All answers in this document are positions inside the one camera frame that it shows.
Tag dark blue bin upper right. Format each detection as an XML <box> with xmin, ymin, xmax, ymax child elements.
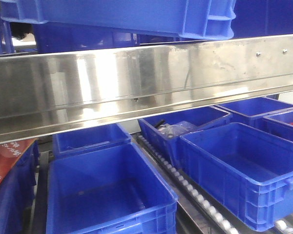
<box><xmin>231</xmin><ymin>0</ymin><xmax>293</xmax><ymax>38</ymax></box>

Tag red cardboard sheet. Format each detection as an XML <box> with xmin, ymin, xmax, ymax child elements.
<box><xmin>0</xmin><ymin>138</ymin><xmax>36</xmax><ymax>184</ymax></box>

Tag blue bin lower right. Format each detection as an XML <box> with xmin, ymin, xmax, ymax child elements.
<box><xmin>180</xmin><ymin>123</ymin><xmax>293</xmax><ymax>232</ymax></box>

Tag blue bin lower centre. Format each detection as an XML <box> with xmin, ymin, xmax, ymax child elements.
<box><xmin>46</xmin><ymin>143</ymin><xmax>178</xmax><ymax>234</ymax></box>

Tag blue bin lower left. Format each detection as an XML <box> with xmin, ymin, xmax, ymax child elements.
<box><xmin>0</xmin><ymin>142</ymin><xmax>39</xmax><ymax>234</ymax></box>

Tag stainless steel shelf rail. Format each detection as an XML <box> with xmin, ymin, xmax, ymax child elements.
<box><xmin>0</xmin><ymin>34</ymin><xmax>293</xmax><ymax>144</ymax></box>

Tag white roller track strip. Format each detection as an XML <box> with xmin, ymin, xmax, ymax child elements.
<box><xmin>134</xmin><ymin>135</ymin><xmax>239</xmax><ymax>234</ymax></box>

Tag blue bin far back right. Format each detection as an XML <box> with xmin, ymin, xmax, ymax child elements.
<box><xmin>216</xmin><ymin>97</ymin><xmax>293</xmax><ymax>127</ymax></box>

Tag blue bin behind centre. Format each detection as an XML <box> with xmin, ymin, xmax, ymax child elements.
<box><xmin>52</xmin><ymin>123</ymin><xmax>131</xmax><ymax>159</ymax></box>

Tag light blue plastic bin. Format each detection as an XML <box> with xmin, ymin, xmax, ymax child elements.
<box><xmin>0</xmin><ymin>0</ymin><xmax>236</xmax><ymax>40</ymax></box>

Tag blue bin right edge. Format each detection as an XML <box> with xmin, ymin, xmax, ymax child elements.
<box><xmin>263</xmin><ymin>110</ymin><xmax>293</xmax><ymax>142</ymax></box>

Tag dark blue bin behind lifted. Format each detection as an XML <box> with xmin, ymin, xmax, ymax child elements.
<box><xmin>32</xmin><ymin>22</ymin><xmax>140</xmax><ymax>53</ymax></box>

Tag blue bin with parts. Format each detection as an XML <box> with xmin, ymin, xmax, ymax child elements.
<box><xmin>138</xmin><ymin>106</ymin><xmax>232</xmax><ymax>169</ymax></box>

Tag clear plastic bagged parts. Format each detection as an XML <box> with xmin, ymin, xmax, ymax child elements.
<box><xmin>158</xmin><ymin>121</ymin><xmax>199</xmax><ymax>138</ymax></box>

